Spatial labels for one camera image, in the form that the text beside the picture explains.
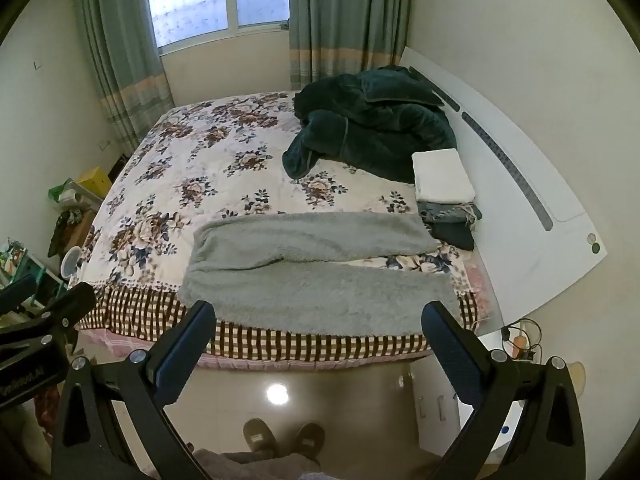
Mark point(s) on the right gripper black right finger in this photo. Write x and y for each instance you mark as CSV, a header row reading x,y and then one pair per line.
x,y
548,442

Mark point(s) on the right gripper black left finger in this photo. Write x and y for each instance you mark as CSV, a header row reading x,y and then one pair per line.
x,y
89,443

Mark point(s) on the grey fleece pants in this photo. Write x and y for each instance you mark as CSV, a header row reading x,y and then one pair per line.
x,y
304,273

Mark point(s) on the teal white shelf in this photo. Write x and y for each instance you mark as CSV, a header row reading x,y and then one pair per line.
x,y
33,287

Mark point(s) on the white waste bin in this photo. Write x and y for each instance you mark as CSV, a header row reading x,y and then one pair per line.
x,y
69,264

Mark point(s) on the white nightstand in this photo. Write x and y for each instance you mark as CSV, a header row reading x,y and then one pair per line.
x,y
440,415

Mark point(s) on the brown cardboard box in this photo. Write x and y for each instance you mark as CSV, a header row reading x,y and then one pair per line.
x,y
71,229

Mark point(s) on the left grey slipper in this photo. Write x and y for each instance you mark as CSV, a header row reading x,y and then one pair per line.
x,y
259,438

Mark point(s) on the grey slipper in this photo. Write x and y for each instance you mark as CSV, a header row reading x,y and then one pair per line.
x,y
309,441
259,438

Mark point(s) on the yellow box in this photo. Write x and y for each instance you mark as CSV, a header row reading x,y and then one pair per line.
x,y
95,181

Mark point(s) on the white headboard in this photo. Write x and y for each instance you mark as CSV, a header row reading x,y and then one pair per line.
x,y
535,238

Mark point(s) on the right grey slipper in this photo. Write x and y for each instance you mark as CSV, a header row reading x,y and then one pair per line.
x,y
309,441

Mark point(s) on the dark folded clothes stack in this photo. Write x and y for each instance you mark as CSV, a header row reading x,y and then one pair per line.
x,y
451,223

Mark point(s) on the left green curtain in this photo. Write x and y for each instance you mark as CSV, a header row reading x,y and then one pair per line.
x,y
120,47

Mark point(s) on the green curtain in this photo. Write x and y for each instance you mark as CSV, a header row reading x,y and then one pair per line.
x,y
120,47
331,37

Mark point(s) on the dark green fleece robe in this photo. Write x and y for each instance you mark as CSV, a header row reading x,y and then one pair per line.
x,y
374,121

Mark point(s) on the right green curtain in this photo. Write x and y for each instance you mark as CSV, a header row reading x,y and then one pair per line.
x,y
331,37

